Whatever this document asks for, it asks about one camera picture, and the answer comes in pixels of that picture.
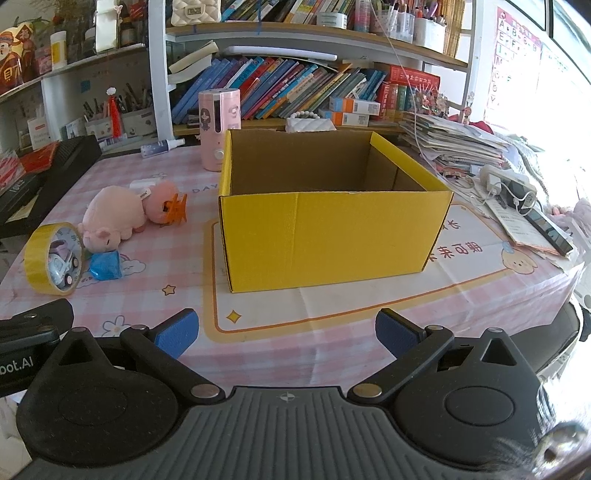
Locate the yellow tape roll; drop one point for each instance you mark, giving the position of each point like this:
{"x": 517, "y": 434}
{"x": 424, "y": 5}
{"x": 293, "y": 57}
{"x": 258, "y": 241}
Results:
{"x": 34, "y": 258}

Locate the blue crinkled packet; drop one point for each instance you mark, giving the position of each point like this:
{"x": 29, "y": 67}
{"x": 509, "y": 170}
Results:
{"x": 105, "y": 266}

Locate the grey furry cuff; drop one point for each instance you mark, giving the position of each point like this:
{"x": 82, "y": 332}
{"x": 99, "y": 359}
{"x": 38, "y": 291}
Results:
{"x": 554, "y": 447}

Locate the alphabet wall poster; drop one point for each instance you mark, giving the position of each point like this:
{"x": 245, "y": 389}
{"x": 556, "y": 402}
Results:
{"x": 512, "y": 55}

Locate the small white pen holder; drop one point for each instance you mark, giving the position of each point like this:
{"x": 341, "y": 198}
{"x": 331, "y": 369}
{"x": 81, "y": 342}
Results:
{"x": 98, "y": 129}

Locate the orange hair claw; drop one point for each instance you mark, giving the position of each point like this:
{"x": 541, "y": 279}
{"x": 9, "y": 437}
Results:
{"x": 176, "y": 210}

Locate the small white toy car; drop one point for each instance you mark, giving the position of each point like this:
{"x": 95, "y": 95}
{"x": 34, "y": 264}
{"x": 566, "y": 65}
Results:
{"x": 62, "y": 270}

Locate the white bookshelf frame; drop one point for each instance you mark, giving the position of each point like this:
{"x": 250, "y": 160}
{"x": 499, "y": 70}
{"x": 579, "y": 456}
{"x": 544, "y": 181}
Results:
{"x": 159, "y": 69}

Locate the black ribbed case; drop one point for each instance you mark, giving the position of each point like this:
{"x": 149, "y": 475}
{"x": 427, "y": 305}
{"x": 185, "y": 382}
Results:
{"x": 60, "y": 170}

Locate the row of shelf books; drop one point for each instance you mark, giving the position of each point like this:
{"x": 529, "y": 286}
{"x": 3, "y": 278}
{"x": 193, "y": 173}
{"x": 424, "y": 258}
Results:
{"x": 295, "y": 10}

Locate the white red label card box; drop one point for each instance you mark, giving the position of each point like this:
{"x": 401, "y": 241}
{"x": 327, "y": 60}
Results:
{"x": 39, "y": 134}

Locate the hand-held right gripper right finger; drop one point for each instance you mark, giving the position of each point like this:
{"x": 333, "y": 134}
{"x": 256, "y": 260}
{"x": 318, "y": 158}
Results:
{"x": 395, "y": 333}

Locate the white power strip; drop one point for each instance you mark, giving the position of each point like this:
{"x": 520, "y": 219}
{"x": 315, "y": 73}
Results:
{"x": 508, "y": 181}

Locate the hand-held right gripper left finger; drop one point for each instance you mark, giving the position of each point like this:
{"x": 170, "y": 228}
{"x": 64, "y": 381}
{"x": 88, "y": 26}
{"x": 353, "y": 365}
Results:
{"x": 178, "y": 331}

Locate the row of leaning books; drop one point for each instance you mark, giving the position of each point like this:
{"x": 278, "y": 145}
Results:
{"x": 277, "y": 87}

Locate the white charger block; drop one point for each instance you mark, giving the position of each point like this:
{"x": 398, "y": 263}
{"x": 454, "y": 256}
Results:
{"x": 140, "y": 188}

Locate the stack of papers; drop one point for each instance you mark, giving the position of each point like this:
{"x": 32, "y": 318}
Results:
{"x": 457, "y": 143}

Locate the red flat packet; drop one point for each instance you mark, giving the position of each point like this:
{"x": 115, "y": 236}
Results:
{"x": 39, "y": 159}

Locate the white pen container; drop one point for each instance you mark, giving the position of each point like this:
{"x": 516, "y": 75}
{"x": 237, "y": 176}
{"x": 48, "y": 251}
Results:
{"x": 428, "y": 33}

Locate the cream quilted handbag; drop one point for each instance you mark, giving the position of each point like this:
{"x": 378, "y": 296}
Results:
{"x": 196, "y": 13}

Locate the thick red book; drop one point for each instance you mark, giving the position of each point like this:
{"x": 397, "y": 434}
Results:
{"x": 408, "y": 81}

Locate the pink pig plush toy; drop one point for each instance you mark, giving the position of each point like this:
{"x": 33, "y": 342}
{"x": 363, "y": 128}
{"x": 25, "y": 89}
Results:
{"x": 115, "y": 212}

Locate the white jar yellow label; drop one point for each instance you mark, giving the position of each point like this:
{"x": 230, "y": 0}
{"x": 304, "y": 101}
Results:
{"x": 58, "y": 53}

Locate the red fortune figure decoration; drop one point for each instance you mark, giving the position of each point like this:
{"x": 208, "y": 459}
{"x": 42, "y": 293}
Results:
{"x": 16, "y": 60}

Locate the pink fluffy plush ball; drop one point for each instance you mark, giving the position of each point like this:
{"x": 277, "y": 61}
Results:
{"x": 159, "y": 198}

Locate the white paper booklet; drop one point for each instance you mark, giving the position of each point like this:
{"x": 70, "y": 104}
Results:
{"x": 517, "y": 226}

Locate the pink cylindrical appliance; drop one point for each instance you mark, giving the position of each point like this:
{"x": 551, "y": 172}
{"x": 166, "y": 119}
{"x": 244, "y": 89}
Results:
{"x": 217, "y": 134}

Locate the small spray bottle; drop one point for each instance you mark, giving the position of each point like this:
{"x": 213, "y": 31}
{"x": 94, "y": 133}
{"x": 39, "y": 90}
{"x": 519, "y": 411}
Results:
{"x": 159, "y": 148}

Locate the white quilted pearl purse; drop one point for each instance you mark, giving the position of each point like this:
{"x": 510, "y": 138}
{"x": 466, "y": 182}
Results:
{"x": 309, "y": 124}

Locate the pink checkered tablecloth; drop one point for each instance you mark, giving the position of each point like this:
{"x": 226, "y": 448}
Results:
{"x": 161, "y": 272}

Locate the yellow cardboard box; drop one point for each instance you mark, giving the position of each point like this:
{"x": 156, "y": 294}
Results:
{"x": 323, "y": 240}

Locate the black seat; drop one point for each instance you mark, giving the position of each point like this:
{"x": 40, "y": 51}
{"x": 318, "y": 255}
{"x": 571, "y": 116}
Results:
{"x": 545, "y": 341}

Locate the red tassel ornament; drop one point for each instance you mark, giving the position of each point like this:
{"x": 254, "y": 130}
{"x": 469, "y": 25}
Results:
{"x": 114, "y": 115}

